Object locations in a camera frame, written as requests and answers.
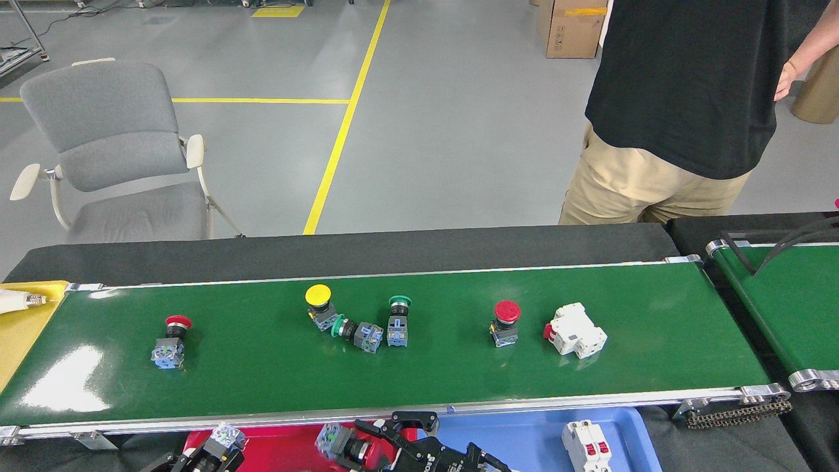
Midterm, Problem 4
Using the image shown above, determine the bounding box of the brown cardboard box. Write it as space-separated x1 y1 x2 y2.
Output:
537 0 609 60

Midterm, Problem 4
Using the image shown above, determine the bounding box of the grey padded armchair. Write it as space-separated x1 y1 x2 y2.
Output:
9 58 244 245

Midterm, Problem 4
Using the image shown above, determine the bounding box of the blue plastic bin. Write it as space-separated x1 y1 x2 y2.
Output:
419 406 663 472

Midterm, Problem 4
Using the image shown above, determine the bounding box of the grey metal frame trolley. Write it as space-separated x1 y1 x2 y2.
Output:
0 0 50 79

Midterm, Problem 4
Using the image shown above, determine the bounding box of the white circuit breaker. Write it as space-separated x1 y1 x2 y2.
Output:
543 302 608 359
561 420 613 472

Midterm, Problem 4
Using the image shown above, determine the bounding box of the black triangular guide bracket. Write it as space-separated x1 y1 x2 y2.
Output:
719 216 839 276

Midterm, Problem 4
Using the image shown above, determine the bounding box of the red plastic bin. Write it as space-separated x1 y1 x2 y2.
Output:
182 423 433 472

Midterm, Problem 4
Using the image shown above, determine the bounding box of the yellow mushroom push button switch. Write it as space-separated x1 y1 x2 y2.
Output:
305 284 340 332

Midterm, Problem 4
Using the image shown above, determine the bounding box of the person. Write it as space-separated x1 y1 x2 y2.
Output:
558 0 839 227

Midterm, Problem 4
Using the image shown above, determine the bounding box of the white silver-tipped sensor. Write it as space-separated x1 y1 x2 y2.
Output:
0 288 48 315

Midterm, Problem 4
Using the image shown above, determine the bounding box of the green mushroom push button switch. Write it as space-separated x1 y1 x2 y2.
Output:
330 315 385 355
386 295 413 348

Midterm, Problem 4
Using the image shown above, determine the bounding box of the person's left hand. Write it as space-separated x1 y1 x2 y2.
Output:
773 59 800 102

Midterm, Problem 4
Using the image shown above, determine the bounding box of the short green conveyor belt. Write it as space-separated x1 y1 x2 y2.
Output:
706 239 839 393

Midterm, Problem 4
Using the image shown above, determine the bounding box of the yellow plastic bin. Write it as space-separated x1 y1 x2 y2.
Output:
0 281 69 394

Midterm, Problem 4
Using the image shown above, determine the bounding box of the long green conveyor belt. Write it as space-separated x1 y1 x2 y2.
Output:
0 256 790 450

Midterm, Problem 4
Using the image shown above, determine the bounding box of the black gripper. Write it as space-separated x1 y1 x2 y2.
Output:
354 411 513 472

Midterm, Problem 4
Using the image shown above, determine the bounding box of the black conveyor drive chain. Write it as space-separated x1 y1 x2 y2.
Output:
685 400 792 430

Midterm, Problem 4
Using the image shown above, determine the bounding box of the red mushroom push button switch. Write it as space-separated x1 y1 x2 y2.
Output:
200 423 248 472
315 423 378 469
151 315 193 370
489 300 522 348

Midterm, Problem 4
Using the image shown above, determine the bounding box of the potted plant in brown pot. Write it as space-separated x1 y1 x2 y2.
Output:
790 46 839 125

